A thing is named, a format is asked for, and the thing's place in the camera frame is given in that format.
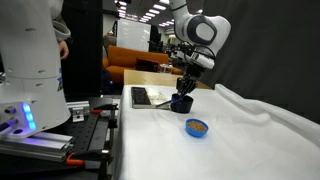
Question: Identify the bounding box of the black curtain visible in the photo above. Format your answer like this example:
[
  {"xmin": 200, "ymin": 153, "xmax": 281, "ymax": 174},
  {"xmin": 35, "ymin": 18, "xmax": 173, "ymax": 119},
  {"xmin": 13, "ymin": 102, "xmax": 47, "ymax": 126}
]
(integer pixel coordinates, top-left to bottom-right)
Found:
[{"xmin": 187, "ymin": 0, "xmax": 320, "ymax": 125}]

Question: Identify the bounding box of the white handheld controller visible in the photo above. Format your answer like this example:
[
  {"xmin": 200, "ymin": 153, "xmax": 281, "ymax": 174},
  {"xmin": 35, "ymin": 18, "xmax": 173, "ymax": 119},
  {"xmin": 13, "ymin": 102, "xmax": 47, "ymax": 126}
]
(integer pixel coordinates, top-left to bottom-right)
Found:
[{"xmin": 52, "ymin": 20, "xmax": 72, "ymax": 42}]

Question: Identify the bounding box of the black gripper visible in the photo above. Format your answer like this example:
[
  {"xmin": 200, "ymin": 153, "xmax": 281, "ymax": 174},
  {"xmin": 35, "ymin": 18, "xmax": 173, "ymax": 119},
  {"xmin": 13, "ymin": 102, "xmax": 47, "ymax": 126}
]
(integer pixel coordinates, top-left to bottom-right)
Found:
[{"xmin": 175, "ymin": 63, "xmax": 206, "ymax": 98}]

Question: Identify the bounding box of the blue bowl of cereal rings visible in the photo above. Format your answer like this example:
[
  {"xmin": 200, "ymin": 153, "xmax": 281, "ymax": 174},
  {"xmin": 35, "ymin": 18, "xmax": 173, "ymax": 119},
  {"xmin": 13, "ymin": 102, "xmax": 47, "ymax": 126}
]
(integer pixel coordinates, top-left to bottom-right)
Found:
[{"xmin": 185, "ymin": 118, "xmax": 210, "ymax": 138}]

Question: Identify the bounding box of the small glass side table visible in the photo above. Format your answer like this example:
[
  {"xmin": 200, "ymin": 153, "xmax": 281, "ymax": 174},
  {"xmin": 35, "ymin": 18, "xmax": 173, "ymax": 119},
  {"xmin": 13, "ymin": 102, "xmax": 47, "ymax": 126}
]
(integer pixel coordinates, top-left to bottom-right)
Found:
[{"xmin": 159, "ymin": 63, "xmax": 175, "ymax": 75}]

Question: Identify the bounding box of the wooden table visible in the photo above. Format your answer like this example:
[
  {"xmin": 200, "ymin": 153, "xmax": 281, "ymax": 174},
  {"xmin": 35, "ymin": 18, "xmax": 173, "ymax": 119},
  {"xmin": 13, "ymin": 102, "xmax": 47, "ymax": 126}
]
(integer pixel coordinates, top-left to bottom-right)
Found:
[{"xmin": 123, "ymin": 69, "xmax": 213, "ymax": 90}]

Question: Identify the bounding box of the aluminium extrusion rail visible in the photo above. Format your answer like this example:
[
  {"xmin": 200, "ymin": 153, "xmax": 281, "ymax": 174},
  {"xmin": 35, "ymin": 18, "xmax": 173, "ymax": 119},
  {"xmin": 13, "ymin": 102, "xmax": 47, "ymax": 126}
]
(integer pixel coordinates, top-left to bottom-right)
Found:
[{"xmin": 0, "ymin": 131, "xmax": 75, "ymax": 163}]

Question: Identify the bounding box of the black cup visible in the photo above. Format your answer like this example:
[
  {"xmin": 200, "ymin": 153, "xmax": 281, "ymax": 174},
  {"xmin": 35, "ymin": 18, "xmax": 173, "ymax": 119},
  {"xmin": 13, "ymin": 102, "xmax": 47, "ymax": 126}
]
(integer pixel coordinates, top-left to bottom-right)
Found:
[{"xmin": 170, "ymin": 93, "xmax": 195, "ymax": 115}]

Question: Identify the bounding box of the black perforated breadboard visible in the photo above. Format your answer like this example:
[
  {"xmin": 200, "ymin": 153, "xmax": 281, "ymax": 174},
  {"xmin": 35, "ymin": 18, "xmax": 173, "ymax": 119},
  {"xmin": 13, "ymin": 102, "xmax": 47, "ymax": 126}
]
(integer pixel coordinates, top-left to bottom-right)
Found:
[{"xmin": 0, "ymin": 96, "xmax": 120, "ymax": 180}]

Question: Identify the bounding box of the discrete mathematics book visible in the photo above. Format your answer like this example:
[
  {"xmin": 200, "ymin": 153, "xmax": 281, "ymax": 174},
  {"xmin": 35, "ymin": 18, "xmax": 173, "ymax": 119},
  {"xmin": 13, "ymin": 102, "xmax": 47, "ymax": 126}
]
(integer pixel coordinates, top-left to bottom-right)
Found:
[{"xmin": 130, "ymin": 86, "xmax": 172, "ymax": 110}]

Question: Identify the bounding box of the white tablecloth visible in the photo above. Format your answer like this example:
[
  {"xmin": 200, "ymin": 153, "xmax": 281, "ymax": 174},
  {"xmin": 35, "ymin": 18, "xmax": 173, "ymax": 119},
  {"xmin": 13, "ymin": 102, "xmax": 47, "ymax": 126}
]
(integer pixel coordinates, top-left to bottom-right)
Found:
[{"xmin": 113, "ymin": 83, "xmax": 320, "ymax": 180}]

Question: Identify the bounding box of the black orange bar clamp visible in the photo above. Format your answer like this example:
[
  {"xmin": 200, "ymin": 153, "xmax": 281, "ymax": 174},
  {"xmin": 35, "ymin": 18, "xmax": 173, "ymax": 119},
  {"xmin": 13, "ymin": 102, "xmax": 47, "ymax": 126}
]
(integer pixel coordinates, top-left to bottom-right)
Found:
[
  {"xmin": 89, "ymin": 103, "xmax": 120, "ymax": 130},
  {"xmin": 64, "ymin": 148, "xmax": 114, "ymax": 180}
]

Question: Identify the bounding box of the orange sofa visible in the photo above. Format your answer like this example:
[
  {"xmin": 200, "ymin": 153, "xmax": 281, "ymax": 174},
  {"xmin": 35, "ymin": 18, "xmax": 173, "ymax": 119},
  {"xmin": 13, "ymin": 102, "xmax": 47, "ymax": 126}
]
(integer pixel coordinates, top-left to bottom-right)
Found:
[{"xmin": 102, "ymin": 44, "xmax": 185, "ymax": 84}]

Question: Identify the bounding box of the person's hand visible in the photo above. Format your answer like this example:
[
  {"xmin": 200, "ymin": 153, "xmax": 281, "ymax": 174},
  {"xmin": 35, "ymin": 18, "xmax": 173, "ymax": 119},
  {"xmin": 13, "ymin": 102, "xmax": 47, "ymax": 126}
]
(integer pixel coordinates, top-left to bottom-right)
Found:
[{"xmin": 57, "ymin": 39, "xmax": 70, "ymax": 61}]

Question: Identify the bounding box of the white board panel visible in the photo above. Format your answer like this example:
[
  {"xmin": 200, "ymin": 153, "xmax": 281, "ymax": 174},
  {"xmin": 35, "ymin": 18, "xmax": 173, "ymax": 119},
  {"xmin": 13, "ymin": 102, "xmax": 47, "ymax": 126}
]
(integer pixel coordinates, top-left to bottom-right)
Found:
[{"xmin": 115, "ymin": 18, "xmax": 152, "ymax": 53}]

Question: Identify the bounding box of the aluminium bracket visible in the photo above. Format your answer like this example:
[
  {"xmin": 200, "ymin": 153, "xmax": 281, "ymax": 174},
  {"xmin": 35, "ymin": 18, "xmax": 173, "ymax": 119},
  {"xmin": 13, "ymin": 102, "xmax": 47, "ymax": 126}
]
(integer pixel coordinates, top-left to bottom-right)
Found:
[{"xmin": 66, "ymin": 100, "xmax": 91, "ymax": 123}]

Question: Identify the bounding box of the dark red cushion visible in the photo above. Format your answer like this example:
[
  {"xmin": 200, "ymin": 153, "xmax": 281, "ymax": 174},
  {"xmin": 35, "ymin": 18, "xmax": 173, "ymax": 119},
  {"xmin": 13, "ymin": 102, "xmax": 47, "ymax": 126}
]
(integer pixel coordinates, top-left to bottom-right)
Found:
[{"xmin": 134, "ymin": 57, "xmax": 160, "ymax": 73}]

